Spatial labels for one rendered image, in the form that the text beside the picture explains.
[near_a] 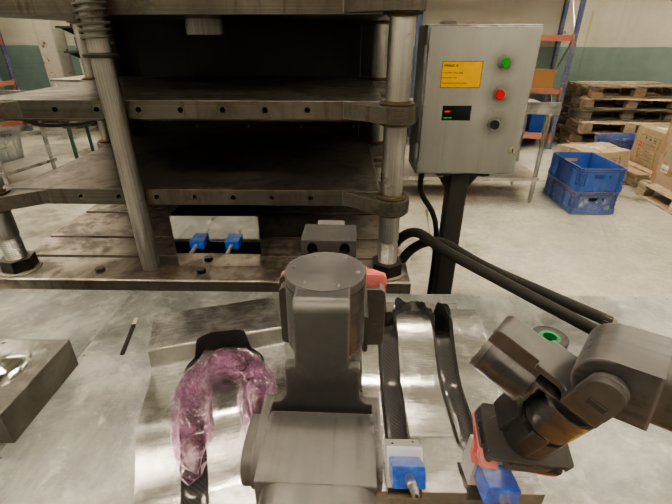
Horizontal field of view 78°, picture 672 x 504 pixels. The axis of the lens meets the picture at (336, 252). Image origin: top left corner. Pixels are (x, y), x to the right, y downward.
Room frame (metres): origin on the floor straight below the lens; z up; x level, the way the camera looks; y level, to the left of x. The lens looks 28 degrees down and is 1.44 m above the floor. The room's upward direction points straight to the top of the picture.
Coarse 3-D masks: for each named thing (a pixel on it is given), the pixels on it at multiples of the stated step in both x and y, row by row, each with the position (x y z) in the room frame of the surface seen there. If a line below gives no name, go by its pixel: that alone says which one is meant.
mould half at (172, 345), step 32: (160, 320) 0.71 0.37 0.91; (192, 320) 0.71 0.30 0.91; (224, 320) 0.71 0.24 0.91; (256, 320) 0.71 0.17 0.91; (160, 352) 0.62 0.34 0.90; (192, 352) 0.63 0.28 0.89; (160, 384) 0.56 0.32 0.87; (224, 384) 0.55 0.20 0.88; (160, 416) 0.47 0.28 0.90; (224, 416) 0.47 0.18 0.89; (160, 448) 0.42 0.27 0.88; (224, 448) 0.43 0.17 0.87; (160, 480) 0.38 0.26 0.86; (224, 480) 0.39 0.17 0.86
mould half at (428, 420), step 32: (416, 320) 0.67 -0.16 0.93; (480, 320) 0.67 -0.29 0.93; (416, 352) 0.61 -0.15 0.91; (416, 384) 0.55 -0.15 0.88; (480, 384) 0.55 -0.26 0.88; (416, 416) 0.48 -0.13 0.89; (448, 416) 0.48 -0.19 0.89; (448, 448) 0.42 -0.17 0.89; (384, 480) 0.37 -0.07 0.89; (448, 480) 0.37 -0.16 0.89
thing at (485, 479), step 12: (468, 444) 0.39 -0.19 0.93; (468, 456) 0.38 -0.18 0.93; (468, 468) 0.37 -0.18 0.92; (480, 468) 0.35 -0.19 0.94; (504, 468) 0.35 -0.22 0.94; (468, 480) 0.35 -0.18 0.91; (480, 480) 0.34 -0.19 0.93; (492, 480) 0.33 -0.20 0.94; (504, 480) 0.33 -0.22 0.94; (480, 492) 0.33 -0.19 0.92; (492, 492) 0.32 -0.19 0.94; (504, 492) 0.32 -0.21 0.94; (516, 492) 0.32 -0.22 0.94
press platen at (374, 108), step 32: (0, 96) 1.25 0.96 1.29; (32, 96) 1.25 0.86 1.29; (64, 96) 1.25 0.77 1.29; (96, 96) 1.25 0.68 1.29; (128, 96) 1.25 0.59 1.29; (160, 96) 1.25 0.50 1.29; (192, 96) 1.25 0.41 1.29; (224, 96) 1.25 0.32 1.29; (256, 96) 1.25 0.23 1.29; (288, 96) 1.25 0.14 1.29; (320, 96) 1.25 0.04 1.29; (352, 96) 1.25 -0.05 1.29; (384, 96) 1.51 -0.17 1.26
